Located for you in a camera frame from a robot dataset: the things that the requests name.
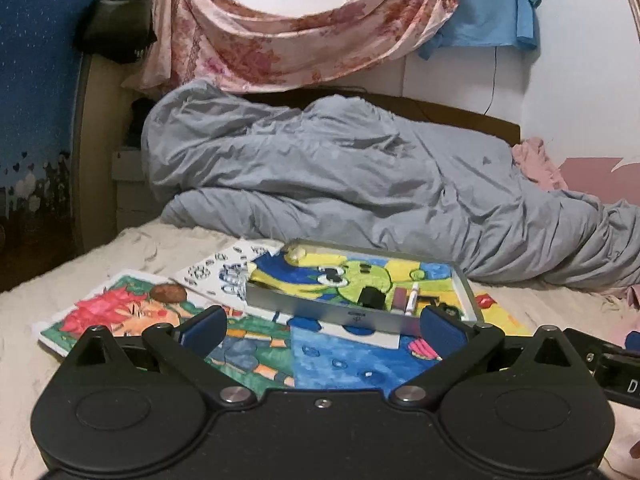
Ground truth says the red-haired girl drawing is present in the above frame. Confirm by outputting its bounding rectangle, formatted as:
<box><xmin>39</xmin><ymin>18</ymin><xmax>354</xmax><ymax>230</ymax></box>
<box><xmin>32</xmin><ymin>270</ymin><xmax>296</xmax><ymax>391</ymax></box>

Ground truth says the black and white colouring sheet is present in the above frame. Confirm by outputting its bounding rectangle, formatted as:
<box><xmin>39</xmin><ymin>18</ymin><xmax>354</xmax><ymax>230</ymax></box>
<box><xmin>170</xmin><ymin>239</ymin><xmax>286</xmax><ymax>311</ymax></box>

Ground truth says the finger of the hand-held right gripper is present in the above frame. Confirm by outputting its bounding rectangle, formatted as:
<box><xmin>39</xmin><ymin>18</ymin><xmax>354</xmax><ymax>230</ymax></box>
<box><xmin>562</xmin><ymin>327</ymin><xmax>608</xmax><ymax>376</ymax></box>

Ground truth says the yellow and blue drawing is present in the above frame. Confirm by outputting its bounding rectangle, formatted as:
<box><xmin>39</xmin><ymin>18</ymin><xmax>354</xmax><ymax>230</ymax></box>
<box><xmin>272</xmin><ymin>290</ymin><xmax>533</xmax><ymax>396</ymax></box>

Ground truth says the pink floral cloth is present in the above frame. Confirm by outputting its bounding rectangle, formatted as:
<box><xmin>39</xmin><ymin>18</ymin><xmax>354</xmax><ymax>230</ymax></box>
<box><xmin>122</xmin><ymin>0</ymin><xmax>461</xmax><ymax>96</ymax></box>

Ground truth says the silver metal tin box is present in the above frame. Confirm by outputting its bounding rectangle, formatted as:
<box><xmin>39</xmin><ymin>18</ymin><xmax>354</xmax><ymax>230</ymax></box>
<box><xmin>245</xmin><ymin>239</ymin><xmax>486</xmax><ymax>337</ymax></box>

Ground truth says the black hanging bag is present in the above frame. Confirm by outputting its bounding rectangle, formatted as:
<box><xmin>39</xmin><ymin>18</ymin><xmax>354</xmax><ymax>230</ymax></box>
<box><xmin>80</xmin><ymin>0</ymin><xmax>158</xmax><ymax>63</ymax></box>

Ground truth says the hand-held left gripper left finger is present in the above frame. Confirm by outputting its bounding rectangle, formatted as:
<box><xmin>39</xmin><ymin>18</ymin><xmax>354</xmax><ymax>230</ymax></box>
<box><xmin>65</xmin><ymin>305</ymin><xmax>258</xmax><ymax>408</ymax></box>

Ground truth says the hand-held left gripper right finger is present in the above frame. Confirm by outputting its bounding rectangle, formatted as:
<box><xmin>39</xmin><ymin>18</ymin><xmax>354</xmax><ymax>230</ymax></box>
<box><xmin>390</xmin><ymin>305</ymin><xmax>583</xmax><ymax>408</ymax></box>

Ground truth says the pink crumpled cloth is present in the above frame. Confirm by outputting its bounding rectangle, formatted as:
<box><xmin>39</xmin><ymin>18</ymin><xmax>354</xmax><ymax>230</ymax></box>
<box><xmin>510</xmin><ymin>137</ymin><xmax>571</xmax><ymax>193</ymax></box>

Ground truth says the black lipstick with gold band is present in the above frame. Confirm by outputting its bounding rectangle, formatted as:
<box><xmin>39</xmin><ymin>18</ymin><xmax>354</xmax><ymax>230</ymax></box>
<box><xmin>357</xmin><ymin>286</ymin><xmax>388</xmax><ymax>308</ymax></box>

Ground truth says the grey duvet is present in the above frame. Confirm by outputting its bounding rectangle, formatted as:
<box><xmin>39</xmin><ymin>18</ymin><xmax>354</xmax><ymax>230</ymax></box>
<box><xmin>140</xmin><ymin>79</ymin><xmax>640</xmax><ymax>291</ymax></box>

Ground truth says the blue printed curtain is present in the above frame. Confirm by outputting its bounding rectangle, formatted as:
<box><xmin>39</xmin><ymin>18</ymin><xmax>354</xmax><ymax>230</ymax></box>
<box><xmin>0</xmin><ymin>0</ymin><xmax>101</xmax><ymax>291</ymax></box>

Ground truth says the blue hanging cloth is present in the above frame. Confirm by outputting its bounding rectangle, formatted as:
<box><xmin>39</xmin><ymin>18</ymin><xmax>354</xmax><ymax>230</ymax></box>
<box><xmin>417</xmin><ymin>0</ymin><xmax>543</xmax><ymax>61</ymax></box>

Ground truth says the black cable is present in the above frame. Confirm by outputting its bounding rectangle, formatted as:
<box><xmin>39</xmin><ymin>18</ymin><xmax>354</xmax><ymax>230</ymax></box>
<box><xmin>482</xmin><ymin>45</ymin><xmax>499</xmax><ymax>117</ymax></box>

